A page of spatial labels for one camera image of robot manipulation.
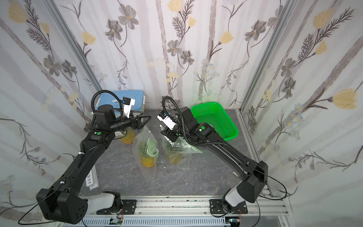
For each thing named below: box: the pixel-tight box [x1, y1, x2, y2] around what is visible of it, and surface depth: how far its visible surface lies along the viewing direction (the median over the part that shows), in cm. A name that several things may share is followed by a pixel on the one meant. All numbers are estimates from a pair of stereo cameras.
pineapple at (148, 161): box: [138, 139, 155, 168], surface depth 83 cm
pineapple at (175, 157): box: [167, 151, 185, 165], surface depth 84 cm
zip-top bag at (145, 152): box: [131, 124, 160, 182], surface depth 82 cm
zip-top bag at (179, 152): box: [161, 135, 203, 167], surface depth 76 cm
